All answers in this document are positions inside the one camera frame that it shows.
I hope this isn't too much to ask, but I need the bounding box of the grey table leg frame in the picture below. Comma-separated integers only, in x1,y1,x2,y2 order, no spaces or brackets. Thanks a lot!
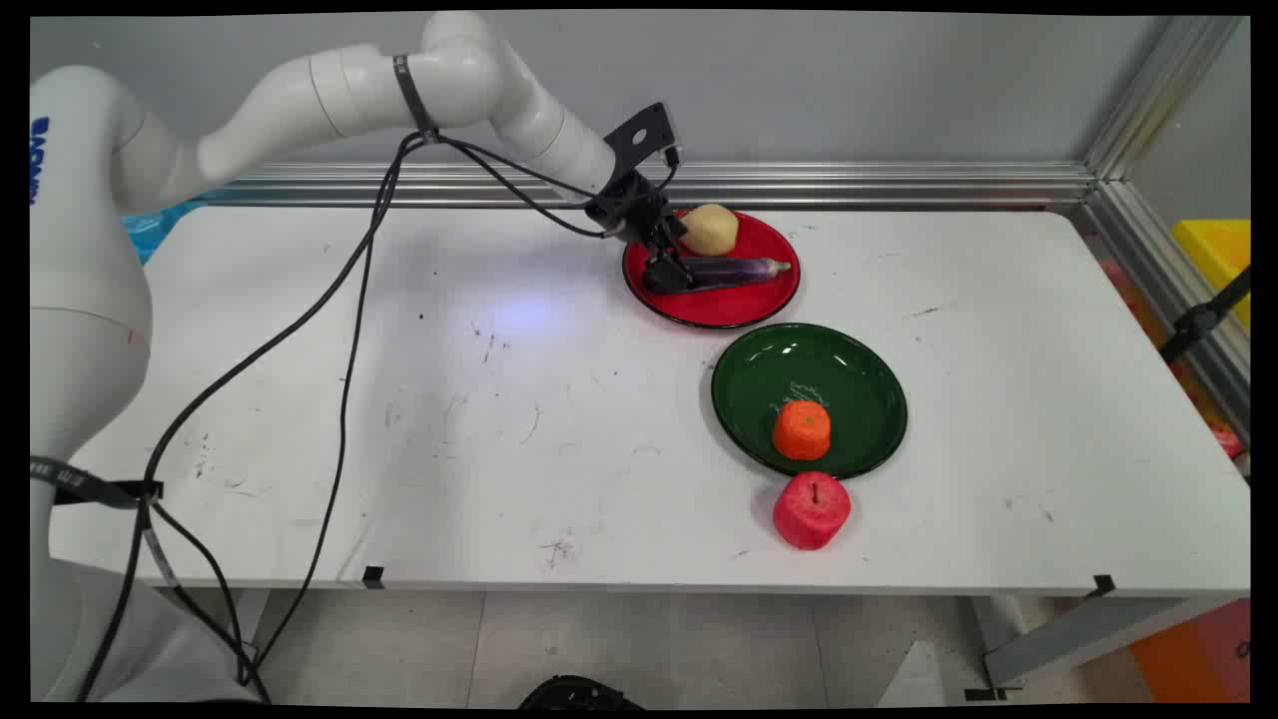
962,595,1221,702

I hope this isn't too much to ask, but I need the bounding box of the black round object on floor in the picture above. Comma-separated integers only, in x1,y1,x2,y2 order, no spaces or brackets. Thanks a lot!
517,674,646,712

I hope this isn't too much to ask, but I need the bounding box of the aluminium rail along wall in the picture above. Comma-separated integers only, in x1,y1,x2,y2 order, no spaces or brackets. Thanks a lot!
205,161,1099,210

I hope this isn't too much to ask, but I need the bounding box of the black strap on robot base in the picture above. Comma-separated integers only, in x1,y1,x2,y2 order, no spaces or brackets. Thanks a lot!
30,455,164,509

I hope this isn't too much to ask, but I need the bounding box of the aluminium corner frame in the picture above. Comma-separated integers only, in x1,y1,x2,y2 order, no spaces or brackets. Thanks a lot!
1078,14,1251,445

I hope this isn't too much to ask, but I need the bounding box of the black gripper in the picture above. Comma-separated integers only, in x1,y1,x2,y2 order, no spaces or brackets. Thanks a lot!
584,170,696,296

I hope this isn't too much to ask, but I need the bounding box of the toy orange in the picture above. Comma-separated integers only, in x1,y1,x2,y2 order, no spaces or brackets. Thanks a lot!
772,399,833,462

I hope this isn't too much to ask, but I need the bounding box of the toy potato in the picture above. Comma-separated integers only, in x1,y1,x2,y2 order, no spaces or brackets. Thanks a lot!
679,203,741,258

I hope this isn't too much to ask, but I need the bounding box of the green plate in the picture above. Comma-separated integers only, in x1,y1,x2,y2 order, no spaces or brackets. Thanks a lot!
710,322,910,481

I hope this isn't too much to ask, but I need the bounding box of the long black cable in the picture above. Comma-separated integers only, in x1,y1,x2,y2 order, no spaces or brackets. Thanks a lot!
78,130,620,705
235,135,680,690

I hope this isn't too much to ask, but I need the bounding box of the black strap on arm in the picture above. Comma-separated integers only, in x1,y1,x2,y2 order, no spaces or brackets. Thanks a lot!
392,54,441,143

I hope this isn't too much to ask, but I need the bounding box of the toy red apple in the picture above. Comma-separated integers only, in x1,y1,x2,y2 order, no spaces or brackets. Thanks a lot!
772,471,853,552

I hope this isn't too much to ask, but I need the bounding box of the blue plastic sheet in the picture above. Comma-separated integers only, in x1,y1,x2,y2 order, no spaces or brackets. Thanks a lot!
121,197,208,265

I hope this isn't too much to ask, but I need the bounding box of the red plate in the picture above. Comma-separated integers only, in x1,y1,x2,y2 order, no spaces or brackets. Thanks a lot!
622,209,802,331

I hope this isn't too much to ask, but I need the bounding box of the yellow box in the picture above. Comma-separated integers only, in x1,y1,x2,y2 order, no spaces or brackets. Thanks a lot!
1170,219,1251,332

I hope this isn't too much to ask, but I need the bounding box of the orange box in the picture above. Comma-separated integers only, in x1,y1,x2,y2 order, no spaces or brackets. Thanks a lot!
1127,598,1251,704

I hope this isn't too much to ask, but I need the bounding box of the toy purple eggplant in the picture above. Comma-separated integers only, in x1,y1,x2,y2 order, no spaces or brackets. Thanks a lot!
644,257,794,294

